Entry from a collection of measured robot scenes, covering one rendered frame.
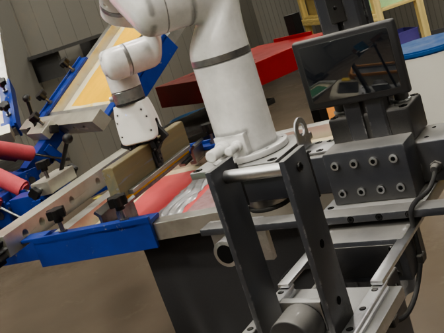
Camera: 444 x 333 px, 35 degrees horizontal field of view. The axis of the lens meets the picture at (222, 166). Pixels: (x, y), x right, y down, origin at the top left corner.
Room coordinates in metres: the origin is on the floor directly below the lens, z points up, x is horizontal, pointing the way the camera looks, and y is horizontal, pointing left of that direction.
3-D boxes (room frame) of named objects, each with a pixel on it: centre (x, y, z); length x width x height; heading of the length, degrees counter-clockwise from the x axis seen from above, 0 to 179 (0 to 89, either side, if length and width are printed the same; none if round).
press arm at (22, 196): (1.85, 0.48, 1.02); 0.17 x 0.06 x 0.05; 66
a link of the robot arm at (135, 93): (1.71, 0.17, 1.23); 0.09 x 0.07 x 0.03; 66
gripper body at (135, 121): (1.70, 0.16, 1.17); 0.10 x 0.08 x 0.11; 66
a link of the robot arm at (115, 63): (1.66, 0.16, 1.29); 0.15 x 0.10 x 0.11; 19
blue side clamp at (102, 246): (1.46, 0.30, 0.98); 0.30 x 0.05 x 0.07; 66
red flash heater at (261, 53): (2.88, -0.22, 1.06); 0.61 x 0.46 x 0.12; 126
